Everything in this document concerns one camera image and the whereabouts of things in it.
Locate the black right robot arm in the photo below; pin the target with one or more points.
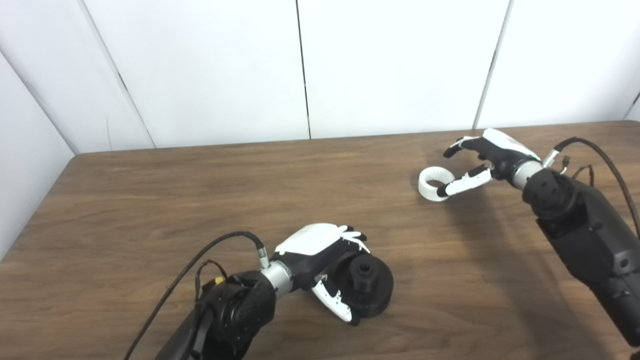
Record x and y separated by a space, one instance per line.
585 225

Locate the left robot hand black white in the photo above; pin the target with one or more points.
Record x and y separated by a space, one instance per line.
310 250

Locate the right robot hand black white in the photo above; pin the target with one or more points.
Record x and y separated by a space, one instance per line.
500 152

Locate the round black plastic part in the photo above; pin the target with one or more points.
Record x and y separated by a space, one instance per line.
372 285

